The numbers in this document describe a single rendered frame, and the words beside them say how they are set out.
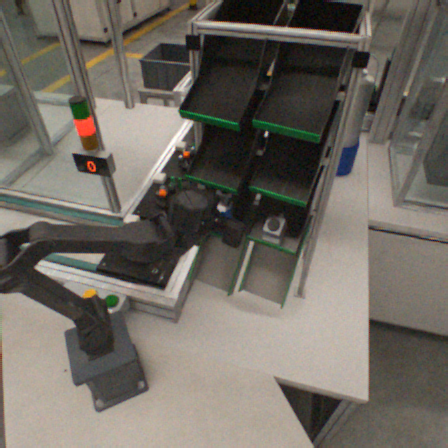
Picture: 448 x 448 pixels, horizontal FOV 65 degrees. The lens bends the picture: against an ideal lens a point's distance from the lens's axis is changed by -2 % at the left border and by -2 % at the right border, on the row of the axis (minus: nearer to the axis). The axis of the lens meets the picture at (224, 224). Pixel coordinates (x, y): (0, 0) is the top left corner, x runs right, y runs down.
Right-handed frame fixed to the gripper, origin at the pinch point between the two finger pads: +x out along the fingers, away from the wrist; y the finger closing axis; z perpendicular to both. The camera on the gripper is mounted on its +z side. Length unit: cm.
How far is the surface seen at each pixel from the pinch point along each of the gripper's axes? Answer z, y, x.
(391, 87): 24, -22, 123
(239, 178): 9.0, -3.0, 2.8
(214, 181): 7.0, 2.0, 0.7
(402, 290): -57, -63, 92
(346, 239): -26, -30, 60
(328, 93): 30.9, -15.5, 7.2
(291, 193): 9.4, -15.0, 4.6
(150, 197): -26, 42, 32
